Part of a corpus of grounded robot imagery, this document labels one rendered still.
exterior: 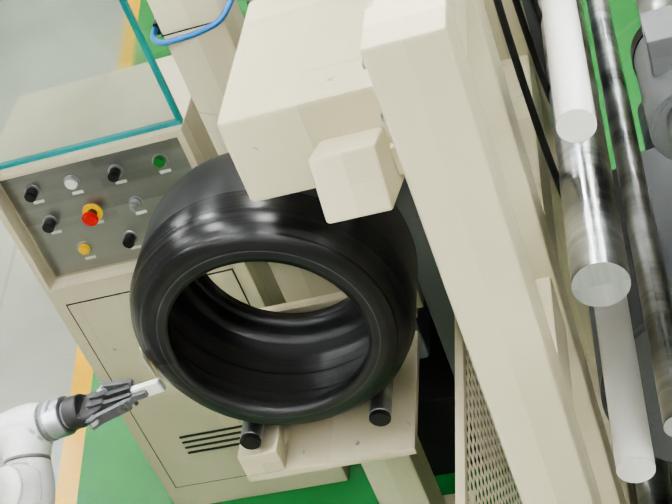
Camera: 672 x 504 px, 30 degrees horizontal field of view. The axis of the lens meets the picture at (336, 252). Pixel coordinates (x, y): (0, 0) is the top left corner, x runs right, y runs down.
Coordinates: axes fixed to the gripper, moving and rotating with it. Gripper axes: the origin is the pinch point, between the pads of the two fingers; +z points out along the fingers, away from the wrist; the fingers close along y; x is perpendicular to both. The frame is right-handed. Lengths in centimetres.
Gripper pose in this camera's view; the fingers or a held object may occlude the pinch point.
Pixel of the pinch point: (148, 388)
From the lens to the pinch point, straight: 270.8
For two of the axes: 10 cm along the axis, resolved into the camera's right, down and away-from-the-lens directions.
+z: 8.9, -3.1, -3.3
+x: 4.4, 7.2, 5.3
